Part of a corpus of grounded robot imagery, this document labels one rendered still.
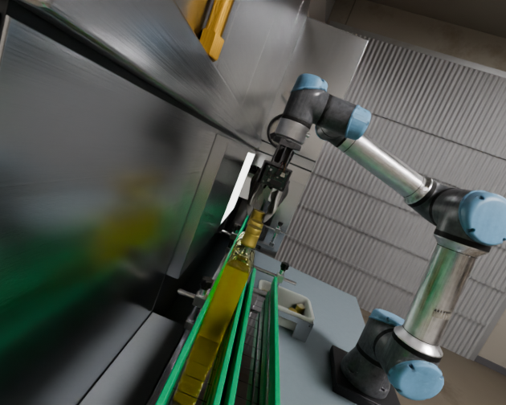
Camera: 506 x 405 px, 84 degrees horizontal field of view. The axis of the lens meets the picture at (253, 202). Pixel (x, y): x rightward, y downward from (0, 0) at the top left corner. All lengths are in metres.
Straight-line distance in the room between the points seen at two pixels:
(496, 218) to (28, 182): 0.81
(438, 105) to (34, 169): 3.88
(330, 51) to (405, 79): 2.14
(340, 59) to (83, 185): 1.73
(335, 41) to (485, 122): 2.56
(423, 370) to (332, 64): 1.53
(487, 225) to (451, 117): 3.22
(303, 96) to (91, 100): 0.52
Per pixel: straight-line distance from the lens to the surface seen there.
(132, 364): 0.62
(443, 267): 0.83
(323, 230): 3.69
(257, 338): 0.79
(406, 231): 3.83
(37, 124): 0.21
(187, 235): 0.65
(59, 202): 0.25
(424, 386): 0.90
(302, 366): 1.03
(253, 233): 0.61
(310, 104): 0.68
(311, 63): 1.84
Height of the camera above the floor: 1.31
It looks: 10 degrees down
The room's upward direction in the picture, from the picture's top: 22 degrees clockwise
